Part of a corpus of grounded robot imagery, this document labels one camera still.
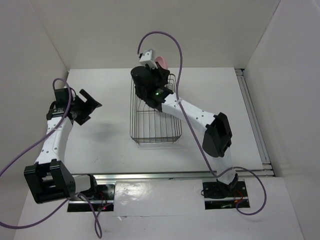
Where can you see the pink plastic plate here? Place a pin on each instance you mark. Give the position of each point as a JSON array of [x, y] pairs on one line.
[[162, 62]]

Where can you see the aluminium side rail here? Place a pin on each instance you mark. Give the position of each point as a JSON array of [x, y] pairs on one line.
[[264, 156]]

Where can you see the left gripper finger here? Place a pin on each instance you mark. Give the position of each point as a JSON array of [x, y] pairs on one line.
[[92, 104], [86, 95]]

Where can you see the metal wire dish rack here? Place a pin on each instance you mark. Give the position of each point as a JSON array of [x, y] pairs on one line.
[[149, 126]]

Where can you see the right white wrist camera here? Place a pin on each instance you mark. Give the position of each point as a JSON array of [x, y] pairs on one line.
[[147, 59]]

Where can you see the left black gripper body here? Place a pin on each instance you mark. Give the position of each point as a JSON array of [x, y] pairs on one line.
[[81, 110]]

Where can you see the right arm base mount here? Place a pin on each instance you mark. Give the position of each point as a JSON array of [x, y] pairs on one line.
[[215, 199]]

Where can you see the aluminium front rail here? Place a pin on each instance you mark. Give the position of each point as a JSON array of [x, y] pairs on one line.
[[174, 176]]

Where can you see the clear glass plate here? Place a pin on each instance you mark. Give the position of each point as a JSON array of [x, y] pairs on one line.
[[170, 86]]

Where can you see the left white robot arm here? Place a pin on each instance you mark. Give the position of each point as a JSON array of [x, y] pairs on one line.
[[48, 178]]

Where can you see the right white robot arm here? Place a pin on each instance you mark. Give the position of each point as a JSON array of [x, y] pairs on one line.
[[151, 87]]

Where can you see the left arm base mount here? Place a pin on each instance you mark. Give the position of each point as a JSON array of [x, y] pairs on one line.
[[102, 200]]

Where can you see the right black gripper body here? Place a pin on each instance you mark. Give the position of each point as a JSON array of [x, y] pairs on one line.
[[157, 76]]

